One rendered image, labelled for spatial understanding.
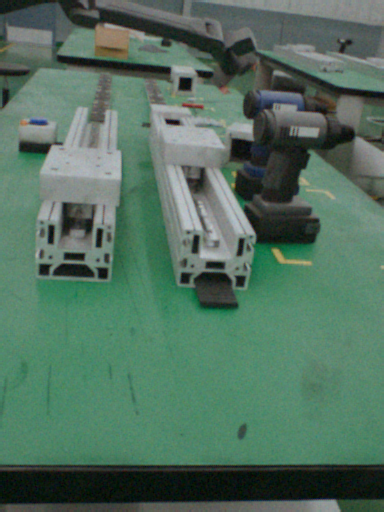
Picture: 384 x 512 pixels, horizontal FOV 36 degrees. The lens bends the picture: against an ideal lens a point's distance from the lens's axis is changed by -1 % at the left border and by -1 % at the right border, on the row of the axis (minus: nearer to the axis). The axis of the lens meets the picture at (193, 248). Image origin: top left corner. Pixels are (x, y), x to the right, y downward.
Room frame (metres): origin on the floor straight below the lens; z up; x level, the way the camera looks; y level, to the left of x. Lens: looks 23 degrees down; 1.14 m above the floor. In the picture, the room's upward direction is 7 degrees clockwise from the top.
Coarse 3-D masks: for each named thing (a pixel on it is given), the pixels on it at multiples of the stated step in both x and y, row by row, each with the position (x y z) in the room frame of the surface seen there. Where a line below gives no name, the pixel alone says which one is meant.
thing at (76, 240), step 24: (72, 144) 1.10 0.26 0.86; (96, 144) 1.24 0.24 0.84; (48, 216) 0.71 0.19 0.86; (96, 216) 0.74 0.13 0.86; (48, 240) 0.71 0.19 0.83; (72, 240) 0.74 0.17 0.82; (96, 240) 0.74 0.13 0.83; (48, 264) 0.70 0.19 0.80; (72, 264) 0.75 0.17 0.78; (96, 264) 0.71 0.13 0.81
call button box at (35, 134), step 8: (24, 128) 1.31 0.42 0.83; (32, 128) 1.32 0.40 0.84; (40, 128) 1.32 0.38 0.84; (48, 128) 1.32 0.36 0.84; (56, 128) 1.37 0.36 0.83; (24, 136) 1.31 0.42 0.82; (32, 136) 1.32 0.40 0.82; (40, 136) 1.32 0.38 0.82; (48, 136) 1.32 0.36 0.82; (56, 136) 1.38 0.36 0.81; (24, 144) 1.31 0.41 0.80; (32, 144) 1.32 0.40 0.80; (40, 144) 1.32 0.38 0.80; (48, 144) 1.32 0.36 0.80; (56, 144) 1.36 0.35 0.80; (32, 152) 1.32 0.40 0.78; (40, 152) 1.32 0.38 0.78; (48, 152) 1.32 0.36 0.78
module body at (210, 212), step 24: (168, 168) 1.02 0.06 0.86; (168, 192) 0.96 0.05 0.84; (192, 192) 0.99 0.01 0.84; (216, 192) 0.92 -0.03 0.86; (168, 216) 0.92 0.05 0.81; (192, 216) 0.78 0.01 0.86; (216, 216) 0.89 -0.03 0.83; (240, 216) 0.81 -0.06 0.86; (168, 240) 0.88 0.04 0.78; (192, 240) 0.73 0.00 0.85; (216, 240) 0.78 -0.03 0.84; (240, 240) 0.77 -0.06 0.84; (192, 264) 0.74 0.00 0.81; (216, 264) 0.76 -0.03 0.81; (240, 264) 0.74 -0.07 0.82; (240, 288) 0.75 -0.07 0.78
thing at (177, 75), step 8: (176, 72) 2.46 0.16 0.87; (184, 72) 2.47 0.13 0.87; (192, 72) 2.50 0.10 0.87; (168, 80) 2.49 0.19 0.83; (176, 80) 2.46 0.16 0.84; (184, 80) 2.49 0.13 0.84; (192, 80) 2.48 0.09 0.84; (176, 88) 2.46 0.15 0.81; (184, 88) 2.49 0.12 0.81; (192, 88) 2.47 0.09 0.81; (184, 96) 2.47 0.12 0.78; (192, 96) 2.47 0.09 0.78
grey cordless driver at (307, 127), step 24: (264, 120) 0.94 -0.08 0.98; (288, 120) 0.95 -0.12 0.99; (312, 120) 0.96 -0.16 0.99; (336, 120) 0.98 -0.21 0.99; (264, 144) 0.94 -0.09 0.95; (288, 144) 0.95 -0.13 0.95; (312, 144) 0.96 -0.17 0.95; (336, 144) 0.98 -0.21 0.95; (288, 168) 0.96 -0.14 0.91; (264, 192) 0.96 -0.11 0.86; (288, 192) 0.96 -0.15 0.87; (264, 216) 0.93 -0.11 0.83; (288, 216) 0.95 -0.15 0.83; (312, 216) 0.96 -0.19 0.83; (264, 240) 0.93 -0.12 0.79; (288, 240) 0.94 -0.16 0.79; (312, 240) 0.96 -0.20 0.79
